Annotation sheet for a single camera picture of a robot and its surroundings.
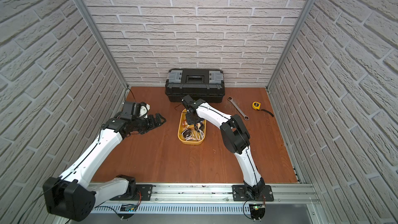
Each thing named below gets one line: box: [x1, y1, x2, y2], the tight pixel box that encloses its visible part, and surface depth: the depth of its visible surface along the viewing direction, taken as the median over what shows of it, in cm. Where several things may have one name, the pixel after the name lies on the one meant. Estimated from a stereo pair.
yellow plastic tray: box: [177, 108, 207, 146], surface depth 91 cm
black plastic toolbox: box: [164, 68, 226, 103], surface depth 102 cm
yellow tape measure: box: [251, 101, 275, 118], surface depth 108 cm
